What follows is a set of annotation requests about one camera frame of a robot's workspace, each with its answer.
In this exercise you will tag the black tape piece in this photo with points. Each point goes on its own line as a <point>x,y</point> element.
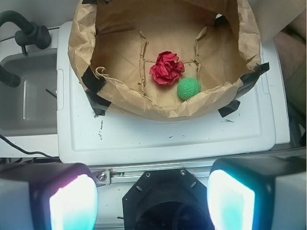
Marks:
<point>98,104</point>
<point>229,109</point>
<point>249,80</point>
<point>93,83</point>

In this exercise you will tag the black clamp knob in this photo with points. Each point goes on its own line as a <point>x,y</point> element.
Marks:
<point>40,37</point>

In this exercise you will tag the grey plastic tub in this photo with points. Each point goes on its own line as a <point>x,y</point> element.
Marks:
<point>31,108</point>

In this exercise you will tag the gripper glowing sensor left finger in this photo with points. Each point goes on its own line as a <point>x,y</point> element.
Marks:
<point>47,196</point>

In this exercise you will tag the green textured ball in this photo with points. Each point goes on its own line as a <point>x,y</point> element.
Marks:
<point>187,88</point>

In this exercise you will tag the red crumpled paper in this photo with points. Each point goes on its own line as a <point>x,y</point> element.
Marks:
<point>167,69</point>

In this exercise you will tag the brown paper bag tray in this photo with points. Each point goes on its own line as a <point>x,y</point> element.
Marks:
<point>218,41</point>

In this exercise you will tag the black octagonal mount plate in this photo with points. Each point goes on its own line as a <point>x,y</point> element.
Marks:
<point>167,202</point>

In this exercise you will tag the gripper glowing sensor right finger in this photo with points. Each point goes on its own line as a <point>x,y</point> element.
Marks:
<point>258,193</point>

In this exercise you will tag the aluminium rail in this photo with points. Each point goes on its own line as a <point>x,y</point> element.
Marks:
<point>119,175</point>

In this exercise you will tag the white plastic bin lid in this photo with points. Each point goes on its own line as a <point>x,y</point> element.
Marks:
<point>123,139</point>

